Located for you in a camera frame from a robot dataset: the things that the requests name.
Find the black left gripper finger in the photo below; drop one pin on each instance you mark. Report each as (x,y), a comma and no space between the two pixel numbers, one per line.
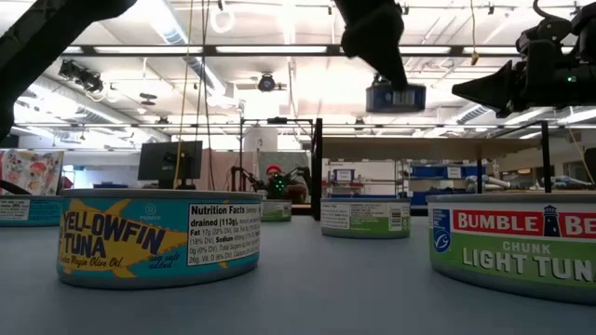
(377,46)

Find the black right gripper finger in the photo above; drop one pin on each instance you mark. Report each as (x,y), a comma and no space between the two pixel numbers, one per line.
(493,88)

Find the green Bumble Bee tuna can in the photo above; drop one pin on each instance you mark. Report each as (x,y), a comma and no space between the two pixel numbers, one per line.
(512,260)
(368,221)

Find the pale green label tuna can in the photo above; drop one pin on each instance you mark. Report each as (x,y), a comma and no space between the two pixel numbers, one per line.
(277,211)

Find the teal yellowfin tuna can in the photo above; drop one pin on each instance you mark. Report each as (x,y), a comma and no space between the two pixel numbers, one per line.
(139,242)
(37,211)

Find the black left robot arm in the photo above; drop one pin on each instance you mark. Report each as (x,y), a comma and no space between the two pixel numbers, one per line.
(46,37)

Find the rack with blue bins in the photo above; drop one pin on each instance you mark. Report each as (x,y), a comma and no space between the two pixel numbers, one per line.
(426,171)

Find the grey partition panel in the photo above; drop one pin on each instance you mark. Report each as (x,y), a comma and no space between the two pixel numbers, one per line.
(291,157)

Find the person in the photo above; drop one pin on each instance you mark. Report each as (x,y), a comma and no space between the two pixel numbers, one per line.
(279,183)

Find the pink partition panel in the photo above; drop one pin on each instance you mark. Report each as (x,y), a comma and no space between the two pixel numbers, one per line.
(223,170)

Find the black ceiling disc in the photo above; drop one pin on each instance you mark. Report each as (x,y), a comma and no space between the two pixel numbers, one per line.
(148,96)

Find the black computer monitor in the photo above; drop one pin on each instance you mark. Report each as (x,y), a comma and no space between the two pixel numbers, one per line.
(170,160)

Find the black ceiling spotlight cluster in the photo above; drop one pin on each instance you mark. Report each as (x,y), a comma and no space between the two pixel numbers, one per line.
(81,76)

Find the blue crate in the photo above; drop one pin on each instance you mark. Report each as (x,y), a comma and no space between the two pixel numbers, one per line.
(109,185)

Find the colourful floral poster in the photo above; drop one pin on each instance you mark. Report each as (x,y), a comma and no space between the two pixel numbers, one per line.
(30,172)

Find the wooden shelf black frame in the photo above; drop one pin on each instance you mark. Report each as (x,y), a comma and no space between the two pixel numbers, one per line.
(419,149)

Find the black round ceiling camera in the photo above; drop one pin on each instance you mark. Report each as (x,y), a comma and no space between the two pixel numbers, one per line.
(266,83)

